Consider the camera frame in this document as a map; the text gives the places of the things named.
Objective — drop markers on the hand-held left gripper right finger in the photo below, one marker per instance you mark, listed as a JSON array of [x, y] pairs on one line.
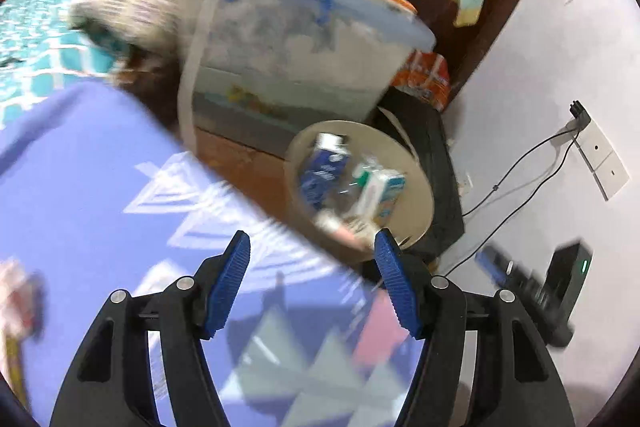
[[400, 287]]

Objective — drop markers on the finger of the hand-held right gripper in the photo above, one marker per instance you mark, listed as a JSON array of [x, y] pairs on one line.
[[492, 264]]

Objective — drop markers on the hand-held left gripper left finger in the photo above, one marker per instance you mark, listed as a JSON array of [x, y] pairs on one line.
[[227, 287]]

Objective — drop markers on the round cardboard bin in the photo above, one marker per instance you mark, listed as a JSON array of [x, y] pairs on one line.
[[415, 207]]

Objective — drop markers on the white green drink carton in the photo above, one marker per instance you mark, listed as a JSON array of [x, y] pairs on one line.
[[382, 192]]

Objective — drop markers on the blue drink carton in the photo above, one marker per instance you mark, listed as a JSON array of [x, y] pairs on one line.
[[322, 172]]

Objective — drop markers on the black box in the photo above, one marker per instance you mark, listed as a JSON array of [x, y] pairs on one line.
[[435, 167]]

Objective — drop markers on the brown wooden stand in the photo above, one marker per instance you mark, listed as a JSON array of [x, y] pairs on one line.
[[240, 167]]

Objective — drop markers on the black plug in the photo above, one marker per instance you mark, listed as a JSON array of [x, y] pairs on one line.
[[576, 109]]

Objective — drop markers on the blue printed tablecloth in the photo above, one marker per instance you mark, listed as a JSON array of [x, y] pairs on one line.
[[75, 182]]

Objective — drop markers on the orange red package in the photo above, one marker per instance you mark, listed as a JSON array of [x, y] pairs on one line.
[[422, 74]]

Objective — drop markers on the crumpled white red wrapper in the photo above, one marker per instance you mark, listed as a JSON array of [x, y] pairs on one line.
[[17, 297]]

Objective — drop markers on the teal patterned bedsheet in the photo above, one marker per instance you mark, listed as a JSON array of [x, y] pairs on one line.
[[40, 57]]

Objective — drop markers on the white wall socket panel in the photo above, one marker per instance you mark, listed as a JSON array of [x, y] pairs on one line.
[[607, 167]]

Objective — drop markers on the brown wooden door frame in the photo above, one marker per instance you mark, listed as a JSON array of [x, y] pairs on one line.
[[510, 7]]

